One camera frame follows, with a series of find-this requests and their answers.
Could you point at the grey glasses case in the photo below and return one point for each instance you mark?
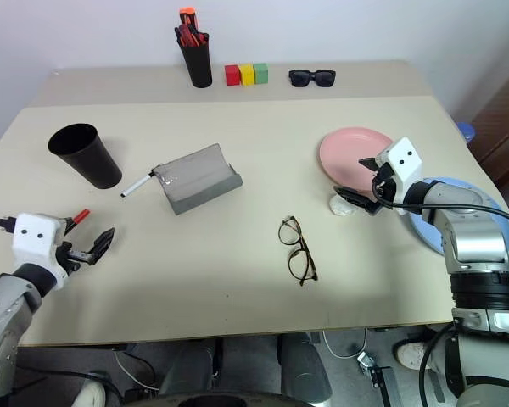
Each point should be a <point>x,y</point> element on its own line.
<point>195,178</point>

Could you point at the red marker pen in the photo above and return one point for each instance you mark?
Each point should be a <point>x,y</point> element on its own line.
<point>82,215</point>

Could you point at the red wooden block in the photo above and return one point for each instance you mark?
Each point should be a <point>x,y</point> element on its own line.
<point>232,76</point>

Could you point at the orange capped marker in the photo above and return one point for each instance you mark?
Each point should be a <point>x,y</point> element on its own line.
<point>187,15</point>

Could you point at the brown wooden cabinet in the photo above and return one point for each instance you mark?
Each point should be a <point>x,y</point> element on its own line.
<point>505,127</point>

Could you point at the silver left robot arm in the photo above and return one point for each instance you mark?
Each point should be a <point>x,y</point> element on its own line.
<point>4,305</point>

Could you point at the pink plate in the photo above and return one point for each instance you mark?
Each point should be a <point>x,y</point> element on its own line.
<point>348,152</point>

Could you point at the green wooden block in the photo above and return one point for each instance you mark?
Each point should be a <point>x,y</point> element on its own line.
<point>261,74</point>

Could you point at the black pen holder cup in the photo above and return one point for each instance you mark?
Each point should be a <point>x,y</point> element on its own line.
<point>199,63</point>

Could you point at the tortoiseshell round glasses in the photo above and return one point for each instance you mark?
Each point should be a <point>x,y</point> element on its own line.
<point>304,247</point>

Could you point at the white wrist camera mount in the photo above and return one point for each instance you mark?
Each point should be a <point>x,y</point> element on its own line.
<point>34,241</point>
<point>403,159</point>

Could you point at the white shoe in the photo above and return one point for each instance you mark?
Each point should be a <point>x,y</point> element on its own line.
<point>411,355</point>
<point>89,394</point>

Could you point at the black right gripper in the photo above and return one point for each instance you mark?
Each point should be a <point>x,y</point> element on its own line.
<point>386,174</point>

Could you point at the white crumpled tissue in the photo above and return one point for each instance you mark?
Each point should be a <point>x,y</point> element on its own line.
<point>341,208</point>

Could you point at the light blue plate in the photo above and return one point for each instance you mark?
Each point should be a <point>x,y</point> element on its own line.
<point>422,231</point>

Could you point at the white marker black cap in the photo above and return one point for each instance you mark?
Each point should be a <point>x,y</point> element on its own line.
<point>135,184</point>

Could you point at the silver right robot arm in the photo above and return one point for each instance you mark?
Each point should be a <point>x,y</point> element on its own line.
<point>471,246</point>

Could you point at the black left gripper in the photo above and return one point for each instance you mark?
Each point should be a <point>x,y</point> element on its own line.
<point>73,256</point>

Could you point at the empty black cup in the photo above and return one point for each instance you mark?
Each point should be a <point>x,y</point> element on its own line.
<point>89,163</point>

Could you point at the dark grey rounded shell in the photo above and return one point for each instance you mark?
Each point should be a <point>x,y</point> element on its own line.
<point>191,369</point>
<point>303,369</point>

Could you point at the black sunglasses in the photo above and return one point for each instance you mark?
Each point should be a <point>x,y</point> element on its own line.
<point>299,78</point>

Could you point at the blue round container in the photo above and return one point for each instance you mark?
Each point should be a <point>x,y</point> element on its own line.
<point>466,131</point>

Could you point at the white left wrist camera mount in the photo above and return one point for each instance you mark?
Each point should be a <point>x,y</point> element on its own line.
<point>34,241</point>

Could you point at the metal floor bracket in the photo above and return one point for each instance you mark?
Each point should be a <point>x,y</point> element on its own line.
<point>375,371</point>

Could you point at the yellow wooden block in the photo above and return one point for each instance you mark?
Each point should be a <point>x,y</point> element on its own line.
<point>247,75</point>

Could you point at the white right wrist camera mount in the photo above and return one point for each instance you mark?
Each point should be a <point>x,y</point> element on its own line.
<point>403,159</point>

